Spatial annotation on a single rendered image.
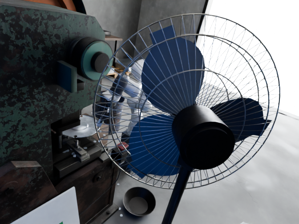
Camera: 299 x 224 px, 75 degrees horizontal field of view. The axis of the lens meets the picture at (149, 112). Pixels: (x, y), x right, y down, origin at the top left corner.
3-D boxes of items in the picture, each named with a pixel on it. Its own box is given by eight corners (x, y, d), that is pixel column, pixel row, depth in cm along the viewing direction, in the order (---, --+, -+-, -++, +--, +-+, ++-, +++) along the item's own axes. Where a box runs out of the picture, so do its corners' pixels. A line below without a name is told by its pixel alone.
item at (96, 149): (63, 126, 154) (63, 120, 151) (101, 155, 133) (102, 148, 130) (22, 141, 131) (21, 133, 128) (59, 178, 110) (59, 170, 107)
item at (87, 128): (61, 114, 144) (61, 112, 144) (101, 117, 151) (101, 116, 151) (50, 136, 119) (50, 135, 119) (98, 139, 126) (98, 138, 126)
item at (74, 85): (95, 78, 105) (98, 34, 95) (110, 85, 99) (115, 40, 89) (56, 84, 88) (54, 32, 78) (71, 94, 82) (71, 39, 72)
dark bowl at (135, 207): (136, 186, 196) (137, 181, 192) (160, 205, 182) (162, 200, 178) (115, 205, 173) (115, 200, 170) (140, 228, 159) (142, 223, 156)
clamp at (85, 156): (73, 145, 127) (73, 132, 123) (89, 158, 119) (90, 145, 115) (65, 149, 123) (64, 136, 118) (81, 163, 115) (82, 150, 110)
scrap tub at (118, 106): (107, 117, 304) (110, 88, 282) (126, 129, 284) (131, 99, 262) (84, 125, 272) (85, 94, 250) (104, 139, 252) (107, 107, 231)
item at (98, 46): (43, 46, 127) (42, 17, 119) (114, 80, 96) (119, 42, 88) (13, 46, 113) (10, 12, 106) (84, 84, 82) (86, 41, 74)
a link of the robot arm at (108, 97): (121, 92, 133) (118, 98, 135) (104, 84, 128) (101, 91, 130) (122, 99, 122) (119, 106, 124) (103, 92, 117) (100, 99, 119)
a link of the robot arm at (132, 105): (127, 114, 202) (131, 92, 191) (143, 120, 196) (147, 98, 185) (122, 118, 193) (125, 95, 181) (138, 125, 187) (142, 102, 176)
